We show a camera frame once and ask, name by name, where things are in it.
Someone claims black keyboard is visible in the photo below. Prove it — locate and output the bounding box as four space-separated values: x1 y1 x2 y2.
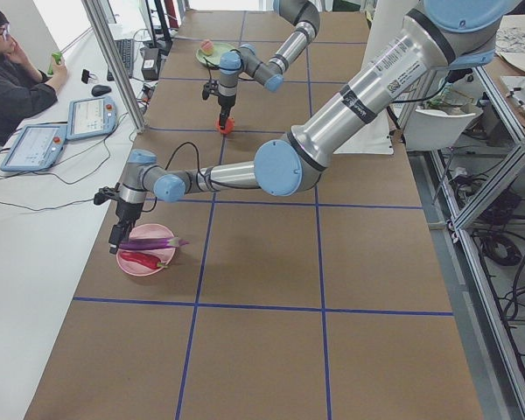
115 38 135 79

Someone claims purple eggplant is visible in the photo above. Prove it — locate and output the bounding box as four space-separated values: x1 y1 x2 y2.
119 237 188 251

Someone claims black power adapter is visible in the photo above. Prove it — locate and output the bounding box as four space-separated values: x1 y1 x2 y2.
141 48 160 81

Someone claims red chili pepper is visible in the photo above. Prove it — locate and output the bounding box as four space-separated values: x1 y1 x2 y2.
119 251 165 270

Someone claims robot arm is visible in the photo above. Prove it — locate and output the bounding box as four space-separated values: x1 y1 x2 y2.
197 1 320 134
94 1 515 253

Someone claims yellow pink peach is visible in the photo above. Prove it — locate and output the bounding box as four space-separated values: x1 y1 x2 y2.
199 39 214 56

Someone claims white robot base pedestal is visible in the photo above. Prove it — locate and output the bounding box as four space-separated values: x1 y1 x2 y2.
327 0 421 157

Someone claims white bucket seat right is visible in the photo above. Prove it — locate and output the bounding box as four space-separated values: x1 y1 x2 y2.
403 103 483 151

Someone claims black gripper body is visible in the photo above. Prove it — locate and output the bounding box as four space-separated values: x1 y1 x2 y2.
93 185 145 227
202 80 236 115

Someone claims seated person black shirt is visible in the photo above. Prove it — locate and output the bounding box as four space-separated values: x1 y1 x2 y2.
0 11 68 146

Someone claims teach pendant tablet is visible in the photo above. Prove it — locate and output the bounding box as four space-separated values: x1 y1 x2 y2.
0 124 67 172
66 95 117 141

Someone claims pink plate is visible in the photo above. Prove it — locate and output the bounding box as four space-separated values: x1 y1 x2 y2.
116 223 176 277

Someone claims red yellow pomegranate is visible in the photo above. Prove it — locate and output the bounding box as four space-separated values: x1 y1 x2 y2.
215 117 235 135

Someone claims light green plate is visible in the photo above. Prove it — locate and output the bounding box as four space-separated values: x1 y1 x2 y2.
195 42 235 68

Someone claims far teach pendant tablet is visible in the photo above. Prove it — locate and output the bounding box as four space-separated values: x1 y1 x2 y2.
66 95 117 141

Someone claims black computer mouse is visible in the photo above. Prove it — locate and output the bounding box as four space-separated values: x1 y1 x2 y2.
91 85 111 97

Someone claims aluminium frame post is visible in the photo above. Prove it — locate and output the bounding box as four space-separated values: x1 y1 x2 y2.
81 0 145 134

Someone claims near teach pendant tablet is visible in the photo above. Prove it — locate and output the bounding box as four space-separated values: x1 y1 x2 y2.
0 124 67 172

